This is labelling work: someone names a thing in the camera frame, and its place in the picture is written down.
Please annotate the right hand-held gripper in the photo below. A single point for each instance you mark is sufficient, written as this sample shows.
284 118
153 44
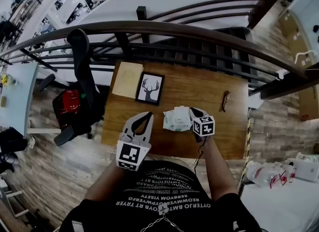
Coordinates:
205 126

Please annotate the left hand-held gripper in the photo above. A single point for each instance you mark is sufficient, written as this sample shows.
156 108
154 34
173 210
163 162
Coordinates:
129 155

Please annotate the white wet wipe pack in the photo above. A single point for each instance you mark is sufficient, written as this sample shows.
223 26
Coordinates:
178 120

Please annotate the person's left forearm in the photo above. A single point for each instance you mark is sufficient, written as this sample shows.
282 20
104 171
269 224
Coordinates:
104 183

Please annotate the person's right forearm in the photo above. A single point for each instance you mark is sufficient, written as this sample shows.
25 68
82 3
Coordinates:
218 171

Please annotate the brown eyeglasses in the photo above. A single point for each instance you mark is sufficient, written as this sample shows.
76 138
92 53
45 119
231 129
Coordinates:
225 101

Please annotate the black framed deer picture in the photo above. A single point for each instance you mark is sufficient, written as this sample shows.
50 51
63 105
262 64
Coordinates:
150 88

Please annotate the beige notebook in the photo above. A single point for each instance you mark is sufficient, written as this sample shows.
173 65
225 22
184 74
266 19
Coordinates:
127 80

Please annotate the yellow black hazard tape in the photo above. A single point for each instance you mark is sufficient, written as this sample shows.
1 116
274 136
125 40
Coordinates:
248 136

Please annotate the small white floor box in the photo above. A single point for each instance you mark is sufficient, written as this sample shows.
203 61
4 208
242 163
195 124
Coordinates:
255 101

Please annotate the person's black printed shirt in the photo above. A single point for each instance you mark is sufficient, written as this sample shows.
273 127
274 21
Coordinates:
162 196

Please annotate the red bag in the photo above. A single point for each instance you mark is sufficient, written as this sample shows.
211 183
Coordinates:
70 106

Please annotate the black office chair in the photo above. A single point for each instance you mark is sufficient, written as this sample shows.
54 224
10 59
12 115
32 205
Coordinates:
82 76

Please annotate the wrapped plastic bottle pack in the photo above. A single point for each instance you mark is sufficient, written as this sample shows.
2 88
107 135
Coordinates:
264 174

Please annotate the long cardboard box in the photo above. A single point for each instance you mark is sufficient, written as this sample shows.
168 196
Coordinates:
307 101

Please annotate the pale blue desk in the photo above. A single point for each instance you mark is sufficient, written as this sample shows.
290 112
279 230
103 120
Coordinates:
20 101

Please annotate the white gooseneck holder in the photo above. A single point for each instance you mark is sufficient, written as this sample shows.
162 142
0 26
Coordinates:
302 53

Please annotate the white storage box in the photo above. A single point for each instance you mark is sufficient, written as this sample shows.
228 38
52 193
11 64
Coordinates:
307 171

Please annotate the yellow flower decoration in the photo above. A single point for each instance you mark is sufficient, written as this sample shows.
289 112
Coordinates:
4 79

